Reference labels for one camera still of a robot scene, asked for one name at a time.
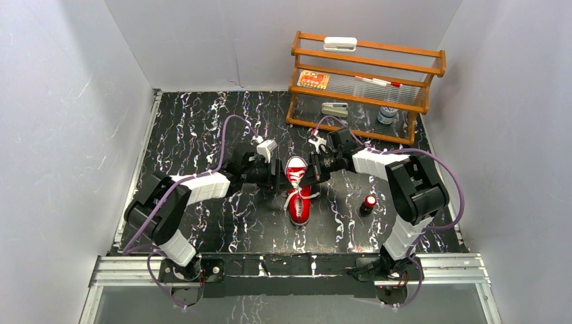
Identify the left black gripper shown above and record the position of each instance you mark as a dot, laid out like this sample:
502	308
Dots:
276	176

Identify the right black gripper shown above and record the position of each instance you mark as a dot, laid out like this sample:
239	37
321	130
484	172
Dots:
311	175

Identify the red canvas sneaker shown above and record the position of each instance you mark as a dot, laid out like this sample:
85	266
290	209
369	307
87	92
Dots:
295	164

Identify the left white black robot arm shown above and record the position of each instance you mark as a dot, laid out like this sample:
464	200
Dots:
159	207

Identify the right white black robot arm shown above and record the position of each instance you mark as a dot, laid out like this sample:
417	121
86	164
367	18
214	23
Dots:
417	190

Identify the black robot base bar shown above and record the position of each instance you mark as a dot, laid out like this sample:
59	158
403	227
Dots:
352	281

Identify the small red capped bottle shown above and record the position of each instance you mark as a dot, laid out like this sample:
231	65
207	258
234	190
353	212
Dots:
368	205

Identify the white stapler on lower shelf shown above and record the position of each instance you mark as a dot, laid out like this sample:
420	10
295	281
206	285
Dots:
335	109

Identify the white stapler on shelf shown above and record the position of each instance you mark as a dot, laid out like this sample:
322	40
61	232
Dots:
335	109
340	44

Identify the orange patterned card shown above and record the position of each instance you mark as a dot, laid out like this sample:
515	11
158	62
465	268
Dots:
312	79

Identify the orange wooden shelf rack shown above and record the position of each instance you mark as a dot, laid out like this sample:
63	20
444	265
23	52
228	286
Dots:
413	67

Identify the red white marker pen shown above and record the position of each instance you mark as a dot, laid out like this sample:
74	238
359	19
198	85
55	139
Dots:
379	82

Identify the white stapler on top shelf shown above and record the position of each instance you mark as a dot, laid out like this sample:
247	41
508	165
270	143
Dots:
340	44

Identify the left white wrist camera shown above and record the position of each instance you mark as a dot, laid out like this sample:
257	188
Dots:
265	147

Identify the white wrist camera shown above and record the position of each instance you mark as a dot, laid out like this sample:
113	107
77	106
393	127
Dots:
316	140
265	147

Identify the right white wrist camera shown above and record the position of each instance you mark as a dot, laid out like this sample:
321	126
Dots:
316	140

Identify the aluminium frame rail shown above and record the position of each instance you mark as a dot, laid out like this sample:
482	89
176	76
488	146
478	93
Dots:
439	268

